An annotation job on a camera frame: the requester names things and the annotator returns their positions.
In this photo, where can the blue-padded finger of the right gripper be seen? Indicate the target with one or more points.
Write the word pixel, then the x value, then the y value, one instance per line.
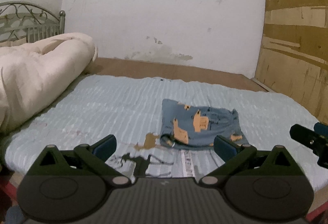
pixel 321 129

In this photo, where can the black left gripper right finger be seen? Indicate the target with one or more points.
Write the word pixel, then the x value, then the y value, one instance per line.
pixel 260 186

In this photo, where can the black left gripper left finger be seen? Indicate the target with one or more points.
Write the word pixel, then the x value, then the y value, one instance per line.
pixel 69 185

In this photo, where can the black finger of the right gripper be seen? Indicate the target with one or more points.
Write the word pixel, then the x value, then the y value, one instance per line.
pixel 317 143

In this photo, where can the blue pants with orange print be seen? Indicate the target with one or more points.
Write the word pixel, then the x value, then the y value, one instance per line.
pixel 186 127

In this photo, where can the plywood board panel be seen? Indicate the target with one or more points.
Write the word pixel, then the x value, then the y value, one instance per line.
pixel 293 53

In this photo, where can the light blue deer-print bedspread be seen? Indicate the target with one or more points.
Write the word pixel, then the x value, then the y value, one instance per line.
pixel 131 109

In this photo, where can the rolled cream quilt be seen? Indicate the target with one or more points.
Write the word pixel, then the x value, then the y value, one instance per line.
pixel 33 75

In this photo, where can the metal bed headboard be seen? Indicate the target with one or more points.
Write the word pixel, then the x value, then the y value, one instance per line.
pixel 25 20

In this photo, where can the brown wooden bed frame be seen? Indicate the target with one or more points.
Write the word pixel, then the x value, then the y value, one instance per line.
pixel 143 69

